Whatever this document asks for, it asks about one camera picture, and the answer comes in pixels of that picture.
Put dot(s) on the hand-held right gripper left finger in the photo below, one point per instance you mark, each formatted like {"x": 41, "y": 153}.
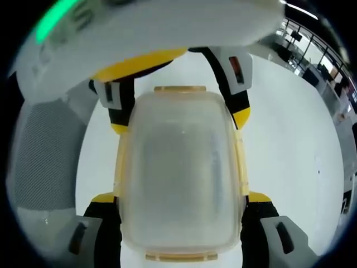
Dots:
{"x": 108, "y": 237}

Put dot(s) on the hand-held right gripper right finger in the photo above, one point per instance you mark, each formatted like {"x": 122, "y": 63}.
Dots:
{"x": 251, "y": 237}

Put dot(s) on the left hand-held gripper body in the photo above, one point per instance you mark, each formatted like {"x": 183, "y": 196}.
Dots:
{"x": 139, "y": 25}

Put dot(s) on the clear box with yellow buckles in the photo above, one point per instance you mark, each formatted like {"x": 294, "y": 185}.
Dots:
{"x": 181, "y": 167}

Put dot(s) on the small black monitor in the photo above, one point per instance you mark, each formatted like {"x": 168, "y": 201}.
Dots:
{"x": 295, "y": 36}

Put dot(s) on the grey mesh office chair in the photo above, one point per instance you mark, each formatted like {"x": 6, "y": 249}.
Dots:
{"x": 47, "y": 156}

